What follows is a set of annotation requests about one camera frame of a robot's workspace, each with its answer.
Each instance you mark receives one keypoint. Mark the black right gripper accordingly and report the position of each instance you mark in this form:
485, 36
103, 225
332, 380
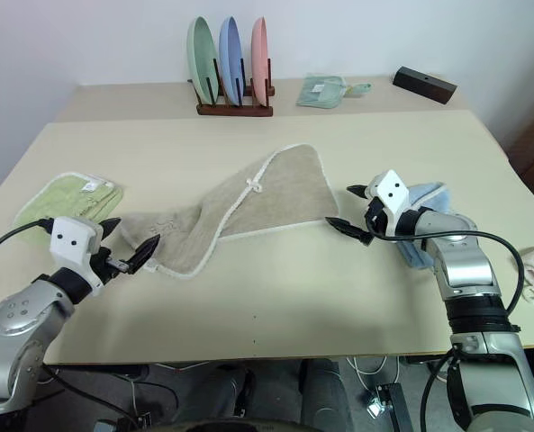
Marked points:
380, 218

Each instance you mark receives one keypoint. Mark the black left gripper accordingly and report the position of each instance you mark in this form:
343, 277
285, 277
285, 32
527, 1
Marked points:
108, 266

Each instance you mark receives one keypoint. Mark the beige towel with white trim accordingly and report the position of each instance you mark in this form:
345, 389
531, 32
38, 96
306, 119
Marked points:
289, 193

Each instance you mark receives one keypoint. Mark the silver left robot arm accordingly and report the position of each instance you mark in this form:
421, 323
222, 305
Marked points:
19, 315

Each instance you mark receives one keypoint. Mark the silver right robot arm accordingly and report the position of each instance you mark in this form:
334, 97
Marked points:
467, 270

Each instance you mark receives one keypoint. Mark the light blue cloth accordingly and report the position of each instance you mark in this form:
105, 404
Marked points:
428, 193

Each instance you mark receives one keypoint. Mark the pale green cloth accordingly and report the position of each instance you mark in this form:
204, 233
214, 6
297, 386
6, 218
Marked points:
320, 92

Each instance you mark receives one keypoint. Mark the dark brown wooden block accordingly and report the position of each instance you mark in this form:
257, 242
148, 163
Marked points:
424, 83

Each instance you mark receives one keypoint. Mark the dark wooden plate rack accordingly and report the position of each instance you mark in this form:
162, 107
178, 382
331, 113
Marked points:
235, 110

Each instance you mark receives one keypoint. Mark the pink plate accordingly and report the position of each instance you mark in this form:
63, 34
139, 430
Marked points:
259, 54

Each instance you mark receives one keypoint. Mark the black box under table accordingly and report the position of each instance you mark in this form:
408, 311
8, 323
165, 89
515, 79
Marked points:
395, 405

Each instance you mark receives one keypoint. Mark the blue plate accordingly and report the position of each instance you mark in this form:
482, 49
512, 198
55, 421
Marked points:
229, 54

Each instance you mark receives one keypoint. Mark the green plate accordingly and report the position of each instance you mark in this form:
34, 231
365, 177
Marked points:
201, 54

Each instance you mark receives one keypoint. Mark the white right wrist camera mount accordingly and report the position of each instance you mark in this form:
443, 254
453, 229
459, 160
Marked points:
391, 191

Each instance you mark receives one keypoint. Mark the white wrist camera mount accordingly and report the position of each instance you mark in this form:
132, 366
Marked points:
391, 191
70, 236

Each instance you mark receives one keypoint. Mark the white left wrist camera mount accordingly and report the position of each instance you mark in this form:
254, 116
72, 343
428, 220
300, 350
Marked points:
70, 236

